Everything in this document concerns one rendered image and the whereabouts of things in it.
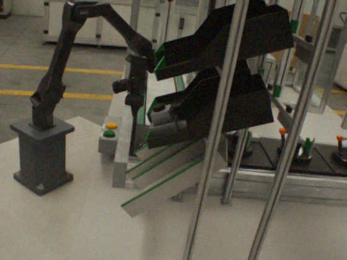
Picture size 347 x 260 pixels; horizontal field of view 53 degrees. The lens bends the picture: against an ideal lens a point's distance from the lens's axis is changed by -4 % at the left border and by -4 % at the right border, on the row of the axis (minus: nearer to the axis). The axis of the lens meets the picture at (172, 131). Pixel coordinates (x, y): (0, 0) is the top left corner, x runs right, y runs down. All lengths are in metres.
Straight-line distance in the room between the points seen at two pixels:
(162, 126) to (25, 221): 0.51
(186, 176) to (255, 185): 0.50
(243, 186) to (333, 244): 0.34
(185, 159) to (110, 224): 0.31
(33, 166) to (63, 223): 0.21
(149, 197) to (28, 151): 0.46
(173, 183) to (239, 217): 0.43
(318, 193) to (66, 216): 0.87
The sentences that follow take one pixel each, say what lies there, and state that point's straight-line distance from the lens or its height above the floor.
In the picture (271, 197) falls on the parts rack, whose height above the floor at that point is 1.12.
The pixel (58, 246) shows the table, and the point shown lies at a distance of 1.04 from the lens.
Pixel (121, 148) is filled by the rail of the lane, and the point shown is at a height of 0.96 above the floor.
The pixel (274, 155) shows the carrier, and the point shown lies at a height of 0.97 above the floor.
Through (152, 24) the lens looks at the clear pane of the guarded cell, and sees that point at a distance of 2.56.
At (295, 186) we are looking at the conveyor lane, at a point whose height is 0.93.
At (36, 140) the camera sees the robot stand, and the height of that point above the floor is 1.06.
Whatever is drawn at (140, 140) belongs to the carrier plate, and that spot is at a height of 0.97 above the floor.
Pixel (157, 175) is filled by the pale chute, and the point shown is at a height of 1.05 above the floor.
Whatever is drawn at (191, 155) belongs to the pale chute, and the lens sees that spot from 0.95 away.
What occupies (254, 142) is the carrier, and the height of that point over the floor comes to 0.97.
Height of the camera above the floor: 1.58
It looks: 25 degrees down
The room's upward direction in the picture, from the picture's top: 9 degrees clockwise
